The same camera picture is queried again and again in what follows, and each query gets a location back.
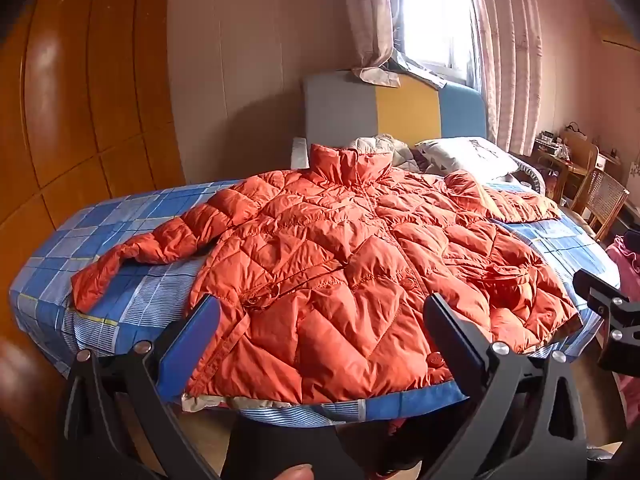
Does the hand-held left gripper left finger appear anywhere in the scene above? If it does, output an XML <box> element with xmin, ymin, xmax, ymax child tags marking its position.
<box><xmin>64</xmin><ymin>294</ymin><xmax>222</xmax><ymax>480</ymax></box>

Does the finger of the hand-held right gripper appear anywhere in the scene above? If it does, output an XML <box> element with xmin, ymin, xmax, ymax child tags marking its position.
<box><xmin>572</xmin><ymin>269</ymin><xmax>640</xmax><ymax>372</ymax></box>

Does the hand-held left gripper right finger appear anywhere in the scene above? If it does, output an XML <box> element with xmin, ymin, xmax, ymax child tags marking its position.
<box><xmin>423</xmin><ymin>292</ymin><xmax>587</xmax><ymax>480</ymax></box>

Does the orange puffer jacket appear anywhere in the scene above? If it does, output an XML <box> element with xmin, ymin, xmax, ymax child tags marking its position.
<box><xmin>71</xmin><ymin>143</ymin><xmax>583</xmax><ymax>412</ymax></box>

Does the person's left hand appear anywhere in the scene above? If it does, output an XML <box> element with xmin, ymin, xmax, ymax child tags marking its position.
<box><xmin>269</xmin><ymin>464</ymin><xmax>315</xmax><ymax>480</ymax></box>

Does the wooden cane chair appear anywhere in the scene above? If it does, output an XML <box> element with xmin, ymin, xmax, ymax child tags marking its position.
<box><xmin>562</xmin><ymin>132</ymin><xmax>631</xmax><ymax>243</ymax></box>

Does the white patterned pillow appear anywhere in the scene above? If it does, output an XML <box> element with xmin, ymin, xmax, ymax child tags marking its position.
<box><xmin>415</xmin><ymin>136</ymin><xmax>521</xmax><ymax>181</ymax></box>

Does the cluttered wooden desk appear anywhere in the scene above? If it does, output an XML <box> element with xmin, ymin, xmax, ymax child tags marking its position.
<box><xmin>530</xmin><ymin>122</ymin><xmax>623</xmax><ymax>203</ymax></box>

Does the beige quilted comforter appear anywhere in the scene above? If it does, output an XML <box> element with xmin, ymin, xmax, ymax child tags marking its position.
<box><xmin>348</xmin><ymin>133</ymin><xmax>426</xmax><ymax>171</ymax></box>

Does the grey yellow blue headboard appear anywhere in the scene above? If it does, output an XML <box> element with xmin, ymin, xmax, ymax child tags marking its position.
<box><xmin>303</xmin><ymin>71</ymin><xmax>488</xmax><ymax>157</ymax></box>

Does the wooden wardrobe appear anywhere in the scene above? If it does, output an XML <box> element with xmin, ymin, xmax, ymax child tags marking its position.
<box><xmin>0</xmin><ymin>0</ymin><xmax>187</xmax><ymax>381</ymax></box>

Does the long pink patterned curtain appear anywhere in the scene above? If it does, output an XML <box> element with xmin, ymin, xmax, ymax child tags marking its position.
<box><xmin>462</xmin><ymin>0</ymin><xmax>543</xmax><ymax>157</ymax></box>

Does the window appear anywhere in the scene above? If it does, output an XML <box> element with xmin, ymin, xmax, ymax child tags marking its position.
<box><xmin>387</xmin><ymin>0</ymin><xmax>483</xmax><ymax>86</ymax></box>

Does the short pink patterned curtain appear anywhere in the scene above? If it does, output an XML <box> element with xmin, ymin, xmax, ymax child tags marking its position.
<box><xmin>340</xmin><ymin>0</ymin><xmax>446</xmax><ymax>90</ymax></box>

